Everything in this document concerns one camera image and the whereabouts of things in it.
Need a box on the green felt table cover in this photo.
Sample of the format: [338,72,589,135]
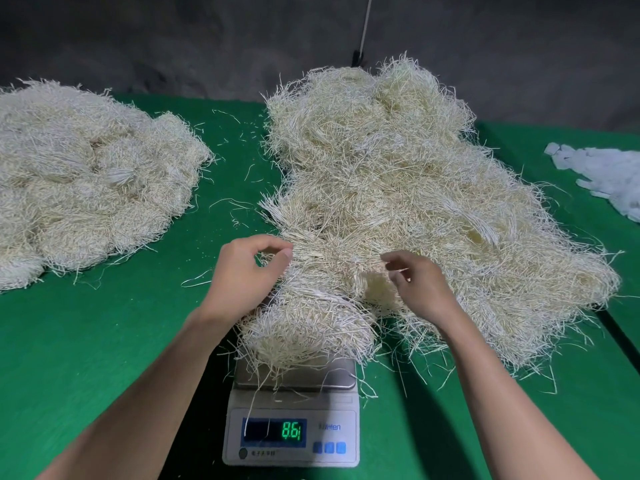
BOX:
[0,93,621,480]
[474,121,640,351]

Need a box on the thin white pole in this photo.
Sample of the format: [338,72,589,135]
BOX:
[352,0,375,66]

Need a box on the pale fibre bundle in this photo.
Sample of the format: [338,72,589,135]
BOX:
[236,240,401,395]

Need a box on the person's left hand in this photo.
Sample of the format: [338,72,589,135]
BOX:
[199,234,295,325]

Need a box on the person's right forearm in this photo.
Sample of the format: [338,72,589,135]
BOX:
[439,319,601,480]

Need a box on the person's right hand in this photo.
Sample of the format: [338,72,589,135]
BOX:
[380,250,467,341]

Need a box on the person's left forearm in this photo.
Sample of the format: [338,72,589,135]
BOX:
[34,305,251,480]

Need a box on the white digital scale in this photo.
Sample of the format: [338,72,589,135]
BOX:
[222,356,361,468]

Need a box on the large loose pale fibre pile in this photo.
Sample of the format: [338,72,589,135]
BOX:
[257,51,625,395]

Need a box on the heap of bundled pale fibres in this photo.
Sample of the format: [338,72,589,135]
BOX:
[0,78,217,294]

